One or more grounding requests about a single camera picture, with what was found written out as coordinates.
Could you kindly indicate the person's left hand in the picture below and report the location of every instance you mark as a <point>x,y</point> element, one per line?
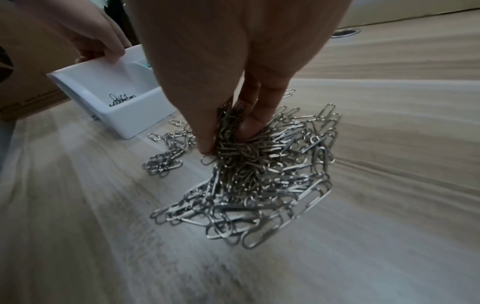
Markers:
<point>93,32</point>

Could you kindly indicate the large printed cardboard box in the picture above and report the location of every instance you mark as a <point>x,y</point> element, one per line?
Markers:
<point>33,74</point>

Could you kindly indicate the pile of silver paper clips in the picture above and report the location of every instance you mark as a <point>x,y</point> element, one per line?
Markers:
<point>255,178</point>

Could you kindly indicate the white compartment tray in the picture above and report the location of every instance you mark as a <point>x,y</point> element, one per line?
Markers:
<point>127,121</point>

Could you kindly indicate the person's right hand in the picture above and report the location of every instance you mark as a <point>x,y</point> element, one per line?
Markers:
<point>225,44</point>

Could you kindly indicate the black kettle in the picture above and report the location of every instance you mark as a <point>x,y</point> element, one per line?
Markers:
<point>123,20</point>

